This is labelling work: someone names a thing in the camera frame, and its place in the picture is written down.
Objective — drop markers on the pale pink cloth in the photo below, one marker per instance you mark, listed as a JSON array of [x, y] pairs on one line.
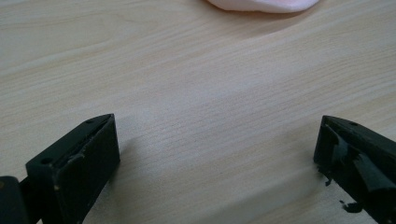
[[264, 4]]

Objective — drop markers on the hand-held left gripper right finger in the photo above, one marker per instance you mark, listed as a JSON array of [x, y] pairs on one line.
[[358, 155]]

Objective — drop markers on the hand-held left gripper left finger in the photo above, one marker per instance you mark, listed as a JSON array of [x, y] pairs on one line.
[[84, 161]]

